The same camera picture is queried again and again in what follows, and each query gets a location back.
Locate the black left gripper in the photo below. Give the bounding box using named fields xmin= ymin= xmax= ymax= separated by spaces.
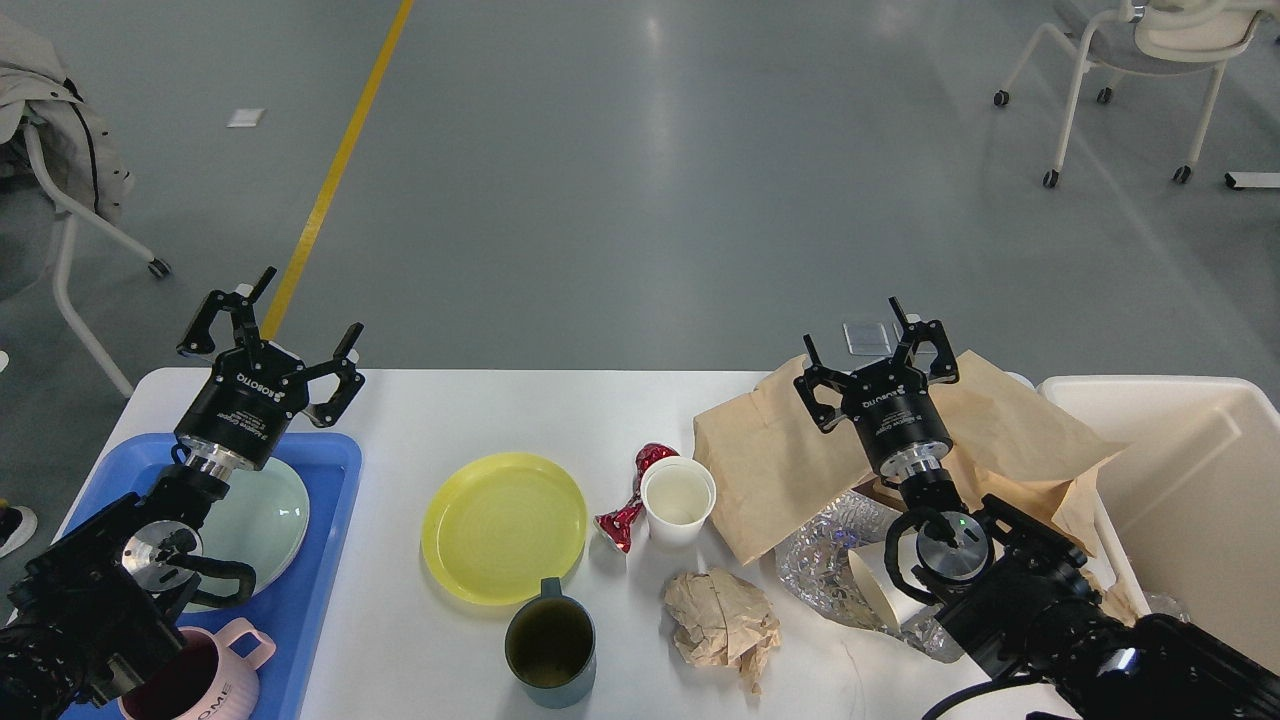
xmin=174 ymin=266 xmax=366 ymax=471

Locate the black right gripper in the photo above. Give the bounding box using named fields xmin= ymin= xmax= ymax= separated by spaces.
xmin=794 ymin=297 xmax=961 ymax=477

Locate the brown paper bag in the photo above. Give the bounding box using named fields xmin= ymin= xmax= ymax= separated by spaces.
xmin=692 ymin=355 xmax=905 ymax=565
xmin=931 ymin=351 xmax=1125 ymax=557

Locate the yellow plastic plate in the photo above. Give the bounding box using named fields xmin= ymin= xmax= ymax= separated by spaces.
xmin=420 ymin=452 xmax=589 ymax=606

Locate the dark teal mug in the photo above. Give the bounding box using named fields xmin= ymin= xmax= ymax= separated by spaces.
xmin=504 ymin=577 xmax=596 ymax=708

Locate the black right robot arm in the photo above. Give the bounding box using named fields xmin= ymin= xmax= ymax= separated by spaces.
xmin=794 ymin=299 xmax=1279 ymax=719

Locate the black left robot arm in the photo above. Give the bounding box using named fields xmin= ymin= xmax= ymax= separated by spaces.
xmin=1 ymin=266 xmax=365 ymax=719

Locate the pale green plate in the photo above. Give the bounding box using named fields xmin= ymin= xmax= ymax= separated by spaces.
xmin=198 ymin=457 xmax=310 ymax=594

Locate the white chair left background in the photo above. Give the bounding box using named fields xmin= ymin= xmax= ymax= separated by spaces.
xmin=20 ymin=120 xmax=172 ymax=398

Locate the white chair background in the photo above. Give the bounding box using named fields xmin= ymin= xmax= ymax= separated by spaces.
xmin=993 ymin=1 xmax=1277 ymax=190
xmin=20 ymin=120 xmax=172 ymax=398

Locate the silver foil bag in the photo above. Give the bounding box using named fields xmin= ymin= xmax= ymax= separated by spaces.
xmin=774 ymin=489 xmax=964 ymax=664

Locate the lying white paper cup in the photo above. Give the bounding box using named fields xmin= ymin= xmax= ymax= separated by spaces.
xmin=847 ymin=541 xmax=927 ymax=633

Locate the upright white paper cup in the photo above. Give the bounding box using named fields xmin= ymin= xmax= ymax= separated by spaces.
xmin=640 ymin=456 xmax=717 ymax=550

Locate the white shoe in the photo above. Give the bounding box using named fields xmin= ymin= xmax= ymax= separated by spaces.
xmin=0 ymin=503 xmax=38 ymax=559

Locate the crumpled brown paper ball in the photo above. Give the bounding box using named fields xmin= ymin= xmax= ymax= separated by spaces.
xmin=662 ymin=568 xmax=782 ymax=696

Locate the red crumpled foil wrapper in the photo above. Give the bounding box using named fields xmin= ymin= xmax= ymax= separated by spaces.
xmin=593 ymin=443 xmax=678 ymax=555

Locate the beige jacket on chair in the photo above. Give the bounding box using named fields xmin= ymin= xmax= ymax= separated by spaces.
xmin=1 ymin=15 xmax=134 ymax=225

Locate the pink mug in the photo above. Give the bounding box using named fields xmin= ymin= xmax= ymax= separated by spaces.
xmin=119 ymin=618 xmax=276 ymax=719

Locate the white plastic bin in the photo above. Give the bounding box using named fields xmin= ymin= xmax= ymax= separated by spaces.
xmin=1039 ymin=375 xmax=1279 ymax=670

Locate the white chair right background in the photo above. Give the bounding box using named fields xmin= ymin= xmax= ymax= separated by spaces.
xmin=993 ymin=1 xmax=1277 ymax=190

